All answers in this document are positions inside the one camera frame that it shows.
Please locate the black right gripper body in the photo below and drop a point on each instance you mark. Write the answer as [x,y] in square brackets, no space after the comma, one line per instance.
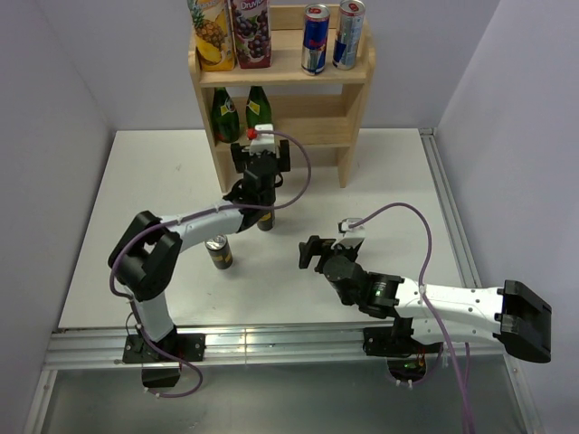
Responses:
[346,299]

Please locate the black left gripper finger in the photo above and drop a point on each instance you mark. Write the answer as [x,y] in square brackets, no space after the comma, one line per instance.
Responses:
[238,156]
[283,160]

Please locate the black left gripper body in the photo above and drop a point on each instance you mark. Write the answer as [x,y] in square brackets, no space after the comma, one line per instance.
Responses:
[270,199]

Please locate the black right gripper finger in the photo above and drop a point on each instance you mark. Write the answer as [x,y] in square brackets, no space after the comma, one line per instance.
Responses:
[356,246]
[315,247]

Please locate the green Perrier bottle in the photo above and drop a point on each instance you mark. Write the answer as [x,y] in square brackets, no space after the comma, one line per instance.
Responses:
[224,117]
[258,108]

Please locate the black yellow label can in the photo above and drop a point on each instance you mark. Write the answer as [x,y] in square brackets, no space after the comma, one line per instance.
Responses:
[266,220]

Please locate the black gold band can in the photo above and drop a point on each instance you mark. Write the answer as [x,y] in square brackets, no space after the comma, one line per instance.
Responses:
[219,251]

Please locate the blue Red Bull can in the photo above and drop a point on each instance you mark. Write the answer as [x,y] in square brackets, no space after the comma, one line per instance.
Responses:
[314,46]

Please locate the silver Red Bull can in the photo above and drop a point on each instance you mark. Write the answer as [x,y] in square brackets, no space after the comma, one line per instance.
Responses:
[350,20]

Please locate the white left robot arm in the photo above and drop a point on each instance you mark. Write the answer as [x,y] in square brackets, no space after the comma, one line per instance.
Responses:
[144,260]

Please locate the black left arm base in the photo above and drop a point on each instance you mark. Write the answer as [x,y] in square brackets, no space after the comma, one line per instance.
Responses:
[161,369]

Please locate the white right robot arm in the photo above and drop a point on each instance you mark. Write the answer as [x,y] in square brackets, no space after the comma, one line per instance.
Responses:
[424,318]

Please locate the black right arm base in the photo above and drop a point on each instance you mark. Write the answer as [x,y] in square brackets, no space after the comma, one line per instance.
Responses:
[407,360]

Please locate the light wooden shelf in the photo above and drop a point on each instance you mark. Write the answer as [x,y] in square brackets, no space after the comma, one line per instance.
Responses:
[322,111]

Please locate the purple grape juice carton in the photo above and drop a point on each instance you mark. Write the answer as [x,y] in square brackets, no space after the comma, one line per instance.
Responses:
[252,33]

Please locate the yellow pineapple juice carton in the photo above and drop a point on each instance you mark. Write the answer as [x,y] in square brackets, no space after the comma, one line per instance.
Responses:
[212,34]

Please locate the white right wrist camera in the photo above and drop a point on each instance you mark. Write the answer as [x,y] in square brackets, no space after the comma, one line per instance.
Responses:
[351,234]

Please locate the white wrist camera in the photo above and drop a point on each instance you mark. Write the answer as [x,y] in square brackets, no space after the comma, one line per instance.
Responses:
[351,234]
[261,140]

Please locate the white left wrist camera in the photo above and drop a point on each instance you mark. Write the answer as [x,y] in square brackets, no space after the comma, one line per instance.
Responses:
[261,140]

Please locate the aluminium frame rail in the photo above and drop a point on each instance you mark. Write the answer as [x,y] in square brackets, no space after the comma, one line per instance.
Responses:
[282,355]

